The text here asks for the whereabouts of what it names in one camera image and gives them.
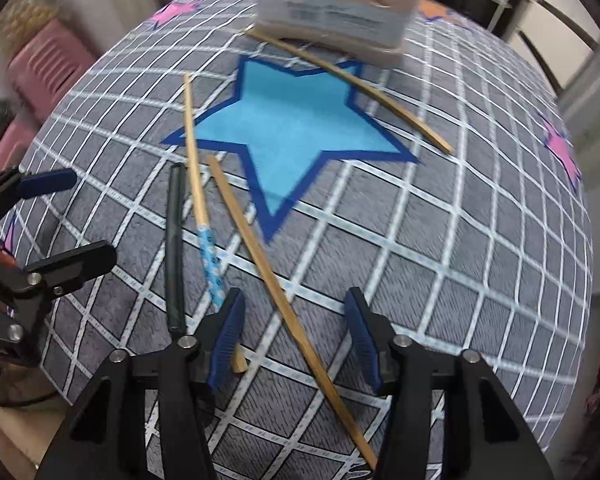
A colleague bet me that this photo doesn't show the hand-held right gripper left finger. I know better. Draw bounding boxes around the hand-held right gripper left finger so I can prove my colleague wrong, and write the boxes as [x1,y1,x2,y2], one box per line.
[32,287,247,480]

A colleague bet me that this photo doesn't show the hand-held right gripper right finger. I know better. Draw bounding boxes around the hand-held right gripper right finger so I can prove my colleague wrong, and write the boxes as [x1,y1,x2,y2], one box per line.
[343,286,556,480]

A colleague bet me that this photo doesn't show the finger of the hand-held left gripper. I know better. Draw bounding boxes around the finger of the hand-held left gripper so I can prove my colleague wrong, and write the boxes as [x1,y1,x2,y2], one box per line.
[0,167,79,208]
[0,240,118,366]

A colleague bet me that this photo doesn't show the long plain bamboo chopstick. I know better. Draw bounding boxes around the long plain bamboo chopstick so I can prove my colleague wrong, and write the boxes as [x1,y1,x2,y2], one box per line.
[206,155,379,470]

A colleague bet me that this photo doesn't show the blue-patterned bamboo chopstick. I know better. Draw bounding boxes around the blue-patterned bamboo chopstick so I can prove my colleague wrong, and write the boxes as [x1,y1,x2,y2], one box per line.
[182,73,249,374]

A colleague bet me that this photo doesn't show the dark translucent plastic spoon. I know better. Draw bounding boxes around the dark translucent plastic spoon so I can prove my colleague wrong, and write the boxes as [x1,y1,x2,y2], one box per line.
[166,162,189,335]

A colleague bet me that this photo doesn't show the beige plastic utensil holder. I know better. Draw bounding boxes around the beige plastic utensil holder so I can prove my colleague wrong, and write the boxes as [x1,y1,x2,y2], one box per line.
[246,0,438,68]

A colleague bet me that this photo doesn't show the pink plastic stool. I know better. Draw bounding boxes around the pink plastic stool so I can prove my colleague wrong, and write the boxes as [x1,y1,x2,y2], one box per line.
[0,120,36,181]
[7,19,100,123]

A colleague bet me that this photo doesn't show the clear bag of pale nuts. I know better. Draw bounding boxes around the clear bag of pale nuts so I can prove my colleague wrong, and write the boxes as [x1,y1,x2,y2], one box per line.
[0,0,63,41]

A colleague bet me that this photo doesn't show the black cable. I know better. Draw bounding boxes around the black cable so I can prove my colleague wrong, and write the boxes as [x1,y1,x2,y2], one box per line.
[0,365,73,407]

